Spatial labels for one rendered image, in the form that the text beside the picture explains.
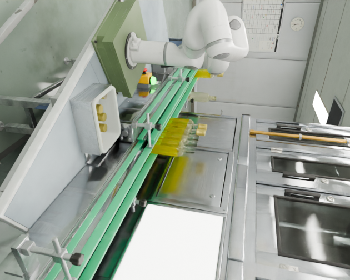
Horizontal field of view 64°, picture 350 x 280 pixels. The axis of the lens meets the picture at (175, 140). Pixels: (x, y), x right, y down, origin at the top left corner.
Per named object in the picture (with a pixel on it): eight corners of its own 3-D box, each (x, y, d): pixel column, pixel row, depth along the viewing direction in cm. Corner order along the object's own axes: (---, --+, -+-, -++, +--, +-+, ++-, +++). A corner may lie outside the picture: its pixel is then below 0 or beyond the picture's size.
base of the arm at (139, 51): (121, 48, 110) (158, 50, 107) (129, 23, 115) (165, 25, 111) (132, 71, 124) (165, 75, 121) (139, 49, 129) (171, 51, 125)
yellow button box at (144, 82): (136, 88, 154) (149, 88, 153) (134, 74, 150) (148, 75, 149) (140, 83, 160) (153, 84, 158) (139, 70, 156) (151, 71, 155)
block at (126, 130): (118, 141, 124) (133, 144, 122) (115, 123, 119) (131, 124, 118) (121, 138, 127) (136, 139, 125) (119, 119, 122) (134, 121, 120)
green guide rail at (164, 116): (137, 140, 127) (154, 141, 125) (136, 138, 126) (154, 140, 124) (200, 48, 271) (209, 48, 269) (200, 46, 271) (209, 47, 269)
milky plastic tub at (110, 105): (82, 153, 107) (103, 156, 105) (70, 99, 95) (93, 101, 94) (103, 131, 122) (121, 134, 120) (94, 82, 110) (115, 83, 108)
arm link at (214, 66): (214, 27, 103) (204, 47, 124) (214, 62, 102) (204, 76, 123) (236, 28, 103) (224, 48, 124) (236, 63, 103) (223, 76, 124)
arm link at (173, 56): (161, 63, 113) (200, 66, 109) (166, 31, 113) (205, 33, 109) (167, 70, 122) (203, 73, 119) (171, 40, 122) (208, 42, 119)
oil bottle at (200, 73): (186, 76, 223) (222, 79, 217) (186, 70, 220) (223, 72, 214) (188, 74, 228) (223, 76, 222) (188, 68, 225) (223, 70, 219)
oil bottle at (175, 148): (139, 152, 133) (183, 158, 128) (138, 142, 130) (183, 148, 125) (143, 145, 137) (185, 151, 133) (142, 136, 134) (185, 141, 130)
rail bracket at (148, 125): (134, 147, 123) (160, 150, 121) (130, 113, 115) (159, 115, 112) (136, 143, 126) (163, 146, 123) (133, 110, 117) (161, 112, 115)
